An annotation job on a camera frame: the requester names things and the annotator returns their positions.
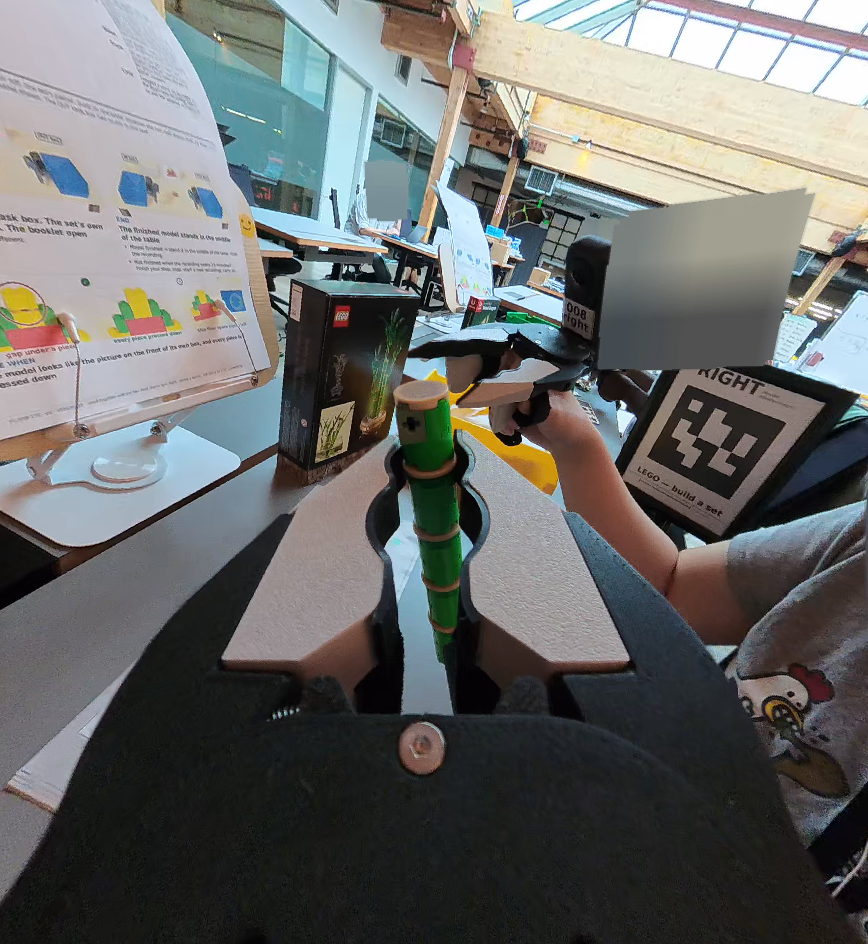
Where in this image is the person in grey t-shirt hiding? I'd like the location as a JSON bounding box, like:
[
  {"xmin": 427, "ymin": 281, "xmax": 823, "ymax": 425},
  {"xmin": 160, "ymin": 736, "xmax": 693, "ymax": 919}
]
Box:
[{"xmin": 725, "ymin": 501, "xmax": 868, "ymax": 944}]

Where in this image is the printed instruction sheet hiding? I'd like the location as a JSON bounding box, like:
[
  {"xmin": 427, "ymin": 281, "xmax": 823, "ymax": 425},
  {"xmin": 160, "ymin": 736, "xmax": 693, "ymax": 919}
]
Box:
[
  {"xmin": 436, "ymin": 183, "xmax": 495, "ymax": 307},
  {"xmin": 0, "ymin": 0, "xmax": 273, "ymax": 442}
]

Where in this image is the black shoulder strap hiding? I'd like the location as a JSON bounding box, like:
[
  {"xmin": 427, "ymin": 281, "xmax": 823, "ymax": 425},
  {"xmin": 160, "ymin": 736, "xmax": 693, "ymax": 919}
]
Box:
[{"xmin": 809, "ymin": 758, "xmax": 868, "ymax": 889}]

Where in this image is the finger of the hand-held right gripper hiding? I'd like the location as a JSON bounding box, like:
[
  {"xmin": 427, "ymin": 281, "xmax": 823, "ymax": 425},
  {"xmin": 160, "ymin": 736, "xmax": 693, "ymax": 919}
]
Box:
[
  {"xmin": 454, "ymin": 359, "xmax": 583, "ymax": 409},
  {"xmin": 406, "ymin": 326, "xmax": 517, "ymax": 393}
]

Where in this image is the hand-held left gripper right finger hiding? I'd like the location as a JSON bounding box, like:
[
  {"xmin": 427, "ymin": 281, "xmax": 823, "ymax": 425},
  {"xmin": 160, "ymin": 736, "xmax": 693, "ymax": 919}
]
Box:
[{"xmin": 449, "ymin": 432, "xmax": 633, "ymax": 714}]

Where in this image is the person's right forearm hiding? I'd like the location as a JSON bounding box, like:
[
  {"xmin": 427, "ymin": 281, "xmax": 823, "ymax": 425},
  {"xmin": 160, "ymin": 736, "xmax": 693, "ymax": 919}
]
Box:
[{"xmin": 558, "ymin": 465, "xmax": 755, "ymax": 646}]

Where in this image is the white-top background table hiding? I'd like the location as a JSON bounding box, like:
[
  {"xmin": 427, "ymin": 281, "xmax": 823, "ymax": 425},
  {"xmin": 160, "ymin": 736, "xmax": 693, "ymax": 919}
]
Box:
[{"xmin": 252, "ymin": 206, "xmax": 389, "ymax": 275}]

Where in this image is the green bamboo stalk model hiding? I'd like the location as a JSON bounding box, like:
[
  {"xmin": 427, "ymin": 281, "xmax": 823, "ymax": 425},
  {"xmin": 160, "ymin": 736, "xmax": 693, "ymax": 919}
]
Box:
[{"xmin": 393, "ymin": 380, "xmax": 465, "ymax": 665}]

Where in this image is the white cord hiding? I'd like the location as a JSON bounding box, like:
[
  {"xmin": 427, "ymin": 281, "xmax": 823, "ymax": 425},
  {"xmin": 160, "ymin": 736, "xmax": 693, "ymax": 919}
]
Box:
[{"xmin": 823, "ymin": 791, "xmax": 868, "ymax": 910}]

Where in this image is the black building set box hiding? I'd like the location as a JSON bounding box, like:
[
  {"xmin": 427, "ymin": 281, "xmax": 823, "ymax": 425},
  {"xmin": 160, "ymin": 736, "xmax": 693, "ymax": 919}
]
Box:
[{"xmin": 278, "ymin": 279, "xmax": 422, "ymax": 486}]

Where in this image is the white whiteboard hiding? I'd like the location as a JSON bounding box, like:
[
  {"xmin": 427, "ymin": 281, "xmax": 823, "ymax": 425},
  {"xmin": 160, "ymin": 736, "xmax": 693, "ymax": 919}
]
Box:
[{"xmin": 801, "ymin": 290, "xmax": 868, "ymax": 399}]

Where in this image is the grey desk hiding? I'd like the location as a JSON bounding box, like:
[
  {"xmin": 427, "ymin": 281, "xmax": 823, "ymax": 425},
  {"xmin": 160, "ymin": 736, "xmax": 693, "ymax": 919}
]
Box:
[{"xmin": 0, "ymin": 442, "xmax": 405, "ymax": 944}]

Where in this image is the black framed tag sign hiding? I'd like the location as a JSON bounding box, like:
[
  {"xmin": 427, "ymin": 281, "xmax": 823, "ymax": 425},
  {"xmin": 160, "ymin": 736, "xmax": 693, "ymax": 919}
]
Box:
[{"xmin": 614, "ymin": 365, "xmax": 860, "ymax": 544}]

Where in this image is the yellow plastic bin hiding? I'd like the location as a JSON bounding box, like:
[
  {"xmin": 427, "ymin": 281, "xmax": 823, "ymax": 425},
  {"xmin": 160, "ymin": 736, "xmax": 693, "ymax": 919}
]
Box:
[{"xmin": 452, "ymin": 422, "xmax": 559, "ymax": 496}]

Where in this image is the white document stand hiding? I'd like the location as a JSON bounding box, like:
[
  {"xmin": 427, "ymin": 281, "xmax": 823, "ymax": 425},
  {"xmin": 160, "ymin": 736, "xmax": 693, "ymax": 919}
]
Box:
[{"xmin": 0, "ymin": 372, "xmax": 242, "ymax": 551}]

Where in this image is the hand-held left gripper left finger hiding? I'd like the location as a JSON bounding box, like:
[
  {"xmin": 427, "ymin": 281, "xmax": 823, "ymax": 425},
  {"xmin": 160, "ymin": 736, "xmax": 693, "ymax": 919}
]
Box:
[{"xmin": 222, "ymin": 437, "xmax": 406, "ymax": 714}]

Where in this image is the person's right hand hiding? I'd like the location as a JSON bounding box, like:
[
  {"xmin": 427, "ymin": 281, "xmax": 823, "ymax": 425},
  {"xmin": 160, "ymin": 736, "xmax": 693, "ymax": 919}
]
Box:
[{"xmin": 528, "ymin": 393, "xmax": 617, "ymax": 494}]

